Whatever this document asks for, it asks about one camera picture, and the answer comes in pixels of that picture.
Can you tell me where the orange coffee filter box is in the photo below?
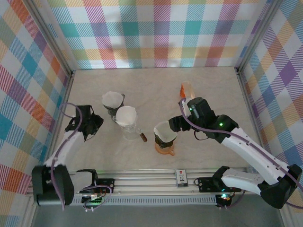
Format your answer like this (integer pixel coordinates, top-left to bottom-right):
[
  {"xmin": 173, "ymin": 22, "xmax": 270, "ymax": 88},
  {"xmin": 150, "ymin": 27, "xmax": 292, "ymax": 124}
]
[{"xmin": 178, "ymin": 81, "xmax": 196, "ymax": 100}]

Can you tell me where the controller board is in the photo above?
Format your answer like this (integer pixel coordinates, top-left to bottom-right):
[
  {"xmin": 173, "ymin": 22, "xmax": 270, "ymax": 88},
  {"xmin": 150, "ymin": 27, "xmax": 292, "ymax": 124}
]
[
  {"xmin": 81, "ymin": 192, "xmax": 106, "ymax": 212},
  {"xmin": 216, "ymin": 192, "xmax": 234, "ymax": 209}
]

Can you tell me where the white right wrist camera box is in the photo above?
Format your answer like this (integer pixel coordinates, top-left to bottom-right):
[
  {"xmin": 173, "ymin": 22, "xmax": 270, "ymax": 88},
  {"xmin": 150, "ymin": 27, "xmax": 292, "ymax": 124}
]
[{"xmin": 182, "ymin": 100, "xmax": 191, "ymax": 118}]

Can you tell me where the grey carafe with brown handle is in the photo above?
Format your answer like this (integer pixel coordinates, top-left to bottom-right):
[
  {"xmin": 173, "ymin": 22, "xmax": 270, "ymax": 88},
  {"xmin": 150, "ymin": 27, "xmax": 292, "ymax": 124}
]
[{"xmin": 104, "ymin": 106, "xmax": 120, "ymax": 118}]

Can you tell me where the clear glass dripper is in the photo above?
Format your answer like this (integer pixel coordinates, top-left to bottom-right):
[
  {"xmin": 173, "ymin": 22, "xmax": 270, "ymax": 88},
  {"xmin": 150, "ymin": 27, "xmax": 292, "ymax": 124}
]
[{"xmin": 113, "ymin": 111, "xmax": 139, "ymax": 130}]

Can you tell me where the clear carafe with brown handle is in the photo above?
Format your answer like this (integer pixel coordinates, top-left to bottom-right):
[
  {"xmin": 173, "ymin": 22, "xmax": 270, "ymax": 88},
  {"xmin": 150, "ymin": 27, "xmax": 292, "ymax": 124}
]
[{"xmin": 122, "ymin": 122, "xmax": 149, "ymax": 143}]

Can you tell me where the right controller board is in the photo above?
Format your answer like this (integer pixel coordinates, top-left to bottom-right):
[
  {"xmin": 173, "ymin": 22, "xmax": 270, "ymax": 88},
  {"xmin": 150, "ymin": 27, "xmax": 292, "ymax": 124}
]
[{"xmin": 216, "ymin": 192, "xmax": 234, "ymax": 209}]

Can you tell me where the white label card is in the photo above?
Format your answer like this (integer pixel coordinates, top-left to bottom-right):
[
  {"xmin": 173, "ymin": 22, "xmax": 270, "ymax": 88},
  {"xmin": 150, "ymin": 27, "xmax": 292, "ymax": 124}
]
[{"xmin": 175, "ymin": 169, "xmax": 189, "ymax": 188}]

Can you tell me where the left controller board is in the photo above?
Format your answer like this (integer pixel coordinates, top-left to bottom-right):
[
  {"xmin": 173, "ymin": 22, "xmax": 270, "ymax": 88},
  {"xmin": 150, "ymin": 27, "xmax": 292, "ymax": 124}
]
[{"xmin": 81, "ymin": 192, "xmax": 106, "ymax": 212}]

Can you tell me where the grey slotted cable duct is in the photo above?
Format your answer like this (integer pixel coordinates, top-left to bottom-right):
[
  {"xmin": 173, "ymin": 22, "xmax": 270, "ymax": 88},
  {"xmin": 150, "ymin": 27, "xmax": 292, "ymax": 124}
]
[{"xmin": 71, "ymin": 195, "xmax": 217, "ymax": 206}]

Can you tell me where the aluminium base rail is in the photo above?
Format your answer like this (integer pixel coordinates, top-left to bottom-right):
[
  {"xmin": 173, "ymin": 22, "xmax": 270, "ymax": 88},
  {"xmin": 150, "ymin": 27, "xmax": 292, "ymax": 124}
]
[{"xmin": 28, "ymin": 168, "xmax": 261, "ymax": 197}]

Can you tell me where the aluminium frame post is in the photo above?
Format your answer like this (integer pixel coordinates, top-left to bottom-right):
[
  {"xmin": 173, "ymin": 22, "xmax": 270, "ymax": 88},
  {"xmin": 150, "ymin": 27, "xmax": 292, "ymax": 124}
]
[
  {"xmin": 23, "ymin": 0, "xmax": 76, "ymax": 79},
  {"xmin": 235, "ymin": 0, "xmax": 284, "ymax": 74}
]

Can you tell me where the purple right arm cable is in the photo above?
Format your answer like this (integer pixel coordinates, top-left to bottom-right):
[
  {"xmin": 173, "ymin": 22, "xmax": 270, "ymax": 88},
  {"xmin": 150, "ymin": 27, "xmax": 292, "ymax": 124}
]
[{"xmin": 179, "ymin": 98, "xmax": 303, "ymax": 210}]

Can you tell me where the aluminium side rail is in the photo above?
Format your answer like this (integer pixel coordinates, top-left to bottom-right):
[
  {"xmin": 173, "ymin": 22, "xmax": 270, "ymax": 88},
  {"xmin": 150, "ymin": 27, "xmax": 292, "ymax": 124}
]
[
  {"xmin": 235, "ymin": 67, "xmax": 293, "ymax": 227},
  {"xmin": 22, "ymin": 70, "xmax": 76, "ymax": 227}
]

